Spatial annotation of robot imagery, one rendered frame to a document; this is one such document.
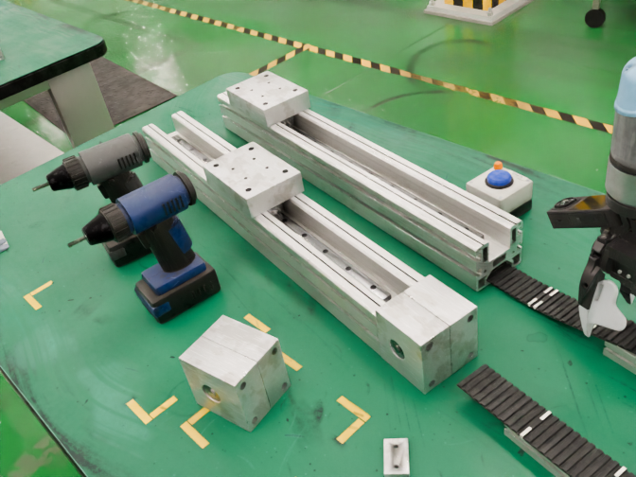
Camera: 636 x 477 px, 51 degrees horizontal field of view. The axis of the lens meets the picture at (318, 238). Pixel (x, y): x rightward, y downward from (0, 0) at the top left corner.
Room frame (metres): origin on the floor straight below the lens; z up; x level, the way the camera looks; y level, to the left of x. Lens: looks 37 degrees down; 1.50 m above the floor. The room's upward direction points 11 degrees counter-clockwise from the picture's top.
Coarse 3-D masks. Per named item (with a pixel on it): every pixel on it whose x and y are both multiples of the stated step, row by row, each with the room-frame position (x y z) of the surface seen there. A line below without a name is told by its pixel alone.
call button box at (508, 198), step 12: (492, 168) 0.97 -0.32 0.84; (504, 168) 0.96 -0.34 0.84; (480, 180) 0.95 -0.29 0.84; (516, 180) 0.92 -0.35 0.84; (528, 180) 0.92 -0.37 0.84; (468, 192) 0.94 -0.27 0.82; (480, 192) 0.92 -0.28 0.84; (492, 192) 0.90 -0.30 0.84; (504, 192) 0.90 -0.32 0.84; (516, 192) 0.89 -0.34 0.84; (528, 192) 0.91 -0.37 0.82; (492, 204) 0.89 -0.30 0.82; (504, 204) 0.88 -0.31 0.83; (516, 204) 0.89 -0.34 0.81; (528, 204) 0.91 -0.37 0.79; (516, 216) 0.90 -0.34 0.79
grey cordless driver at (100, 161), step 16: (112, 144) 1.03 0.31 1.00; (128, 144) 1.03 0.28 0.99; (144, 144) 1.03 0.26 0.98; (64, 160) 1.00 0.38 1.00; (80, 160) 1.00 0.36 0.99; (96, 160) 1.00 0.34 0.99; (112, 160) 1.00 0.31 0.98; (128, 160) 1.01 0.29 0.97; (144, 160) 1.04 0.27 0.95; (48, 176) 0.98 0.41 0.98; (64, 176) 0.98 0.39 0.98; (80, 176) 0.98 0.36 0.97; (96, 176) 0.99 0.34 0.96; (112, 176) 1.00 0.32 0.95; (128, 176) 1.03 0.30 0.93; (112, 192) 1.01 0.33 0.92; (128, 192) 1.02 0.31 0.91; (112, 240) 0.99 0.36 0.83; (128, 240) 0.99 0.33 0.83; (112, 256) 0.97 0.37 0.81; (128, 256) 0.98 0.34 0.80
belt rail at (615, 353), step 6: (606, 342) 0.58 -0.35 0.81; (606, 348) 0.58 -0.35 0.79; (612, 348) 0.57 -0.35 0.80; (618, 348) 0.56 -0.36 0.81; (606, 354) 0.57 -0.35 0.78; (612, 354) 0.57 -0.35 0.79; (618, 354) 0.57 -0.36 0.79; (624, 354) 0.55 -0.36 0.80; (630, 354) 0.55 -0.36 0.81; (612, 360) 0.56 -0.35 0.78; (618, 360) 0.56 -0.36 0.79; (624, 360) 0.55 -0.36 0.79; (630, 360) 0.54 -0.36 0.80; (624, 366) 0.55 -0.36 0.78; (630, 366) 0.54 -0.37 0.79
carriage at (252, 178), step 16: (256, 144) 1.10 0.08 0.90; (224, 160) 1.07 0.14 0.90; (240, 160) 1.05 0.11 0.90; (256, 160) 1.04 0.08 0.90; (272, 160) 1.03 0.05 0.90; (208, 176) 1.05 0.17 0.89; (224, 176) 1.01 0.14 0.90; (240, 176) 1.00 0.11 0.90; (256, 176) 0.99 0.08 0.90; (272, 176) 0.98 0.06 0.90; (288, 176) 0.97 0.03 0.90; (224, 192) 1.00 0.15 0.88; (240, 192) 0.95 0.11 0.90; (256, 192) 0.94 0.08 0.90; (272, 192) 0.95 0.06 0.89; (288, 192) 0.96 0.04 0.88; (240, 208) 0.95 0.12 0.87; (256, 208) 0.93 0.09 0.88; (272, 208) 0.96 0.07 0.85
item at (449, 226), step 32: (224, 96) 1.43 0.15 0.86; (256, 128) 1.29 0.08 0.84; (288, 128) 1.22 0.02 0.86; (320, 128) 1.21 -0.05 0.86; (288, 160) 1.19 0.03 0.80; (320, 160) 1.08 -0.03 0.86; (352, 160) 1.09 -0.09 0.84; (384, 160) 1.03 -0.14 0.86; (352, 192) 1.00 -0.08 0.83; (384, 192) 0.93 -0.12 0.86; (416, 192) 0.96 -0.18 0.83; (448, 192) 0.89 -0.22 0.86; (384, 224) 0.93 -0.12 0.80; (416, 224) 0.85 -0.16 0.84; (448, 224) 0.81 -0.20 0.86; (480, 224) 0.83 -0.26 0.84; (512, 224) 0.78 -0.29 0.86; (448, 256) 0.80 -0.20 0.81; (480, 256) 0.75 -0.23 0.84; (512, 256) 0.78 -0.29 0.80; (480, 288) 0.74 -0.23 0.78
